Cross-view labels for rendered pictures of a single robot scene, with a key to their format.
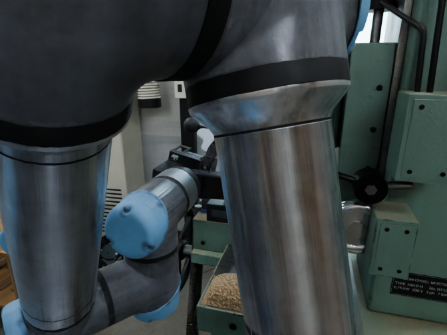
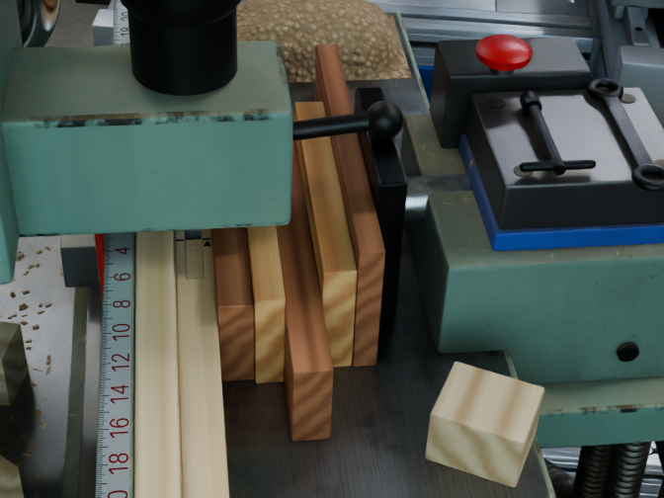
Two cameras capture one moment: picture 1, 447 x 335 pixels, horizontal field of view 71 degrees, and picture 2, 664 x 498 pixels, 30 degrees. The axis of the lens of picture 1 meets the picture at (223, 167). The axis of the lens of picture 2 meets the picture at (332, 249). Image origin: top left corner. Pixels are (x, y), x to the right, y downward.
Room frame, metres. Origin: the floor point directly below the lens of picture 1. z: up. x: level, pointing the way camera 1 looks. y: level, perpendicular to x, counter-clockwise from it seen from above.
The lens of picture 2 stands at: (1.25, -0.33, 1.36)
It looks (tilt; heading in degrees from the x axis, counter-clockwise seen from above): 40 degrees down; 156
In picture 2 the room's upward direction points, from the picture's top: 3 degrees clockwise
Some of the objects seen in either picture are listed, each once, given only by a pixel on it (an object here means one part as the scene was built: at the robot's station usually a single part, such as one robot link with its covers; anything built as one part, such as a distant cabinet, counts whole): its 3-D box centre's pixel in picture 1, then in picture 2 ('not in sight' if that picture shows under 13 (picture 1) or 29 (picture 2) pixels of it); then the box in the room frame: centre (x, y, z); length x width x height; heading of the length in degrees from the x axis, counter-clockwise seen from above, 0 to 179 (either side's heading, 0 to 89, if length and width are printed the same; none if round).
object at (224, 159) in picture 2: not in sight; (149, 146); (0.74, -0.21, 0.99); 0.14 x 0.07 x 0.09; 74
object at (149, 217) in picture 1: (149, 217); not in sight; (0.39, 0.10, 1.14); 0.11 x 0.08 x 0.09; 164
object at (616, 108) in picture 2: not in sight; (627, 131); (0.83, 0.03, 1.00); 0.10 x 0.02 x 0.01; 164
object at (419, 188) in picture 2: not in sight; (429, 199); (0.78, -0.06, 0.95); 0.09 x 0.07 x 0.09; 164
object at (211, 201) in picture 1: (222, 202); (553, 130); (0.79, 0.00, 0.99); 0.13 x 0.11 x 0.06; 164
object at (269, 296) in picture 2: not in sight; (254, 199); (0.72, -0.14, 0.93); 0.24 x 0.01 x 0.06; 164
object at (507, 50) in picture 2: not in sight; (503, 51); (0.76, -0.01, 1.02); 0.03 x 0.03 x 0.01
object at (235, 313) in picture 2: not in sight; (225, 215); (0.73, -0.16, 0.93); 0.21 x 0.02 x 0.05; 164
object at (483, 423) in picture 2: not in sight; (484, 423); (0.91, -0.09, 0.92); 0.05 x 0.04 x 0.03; 46
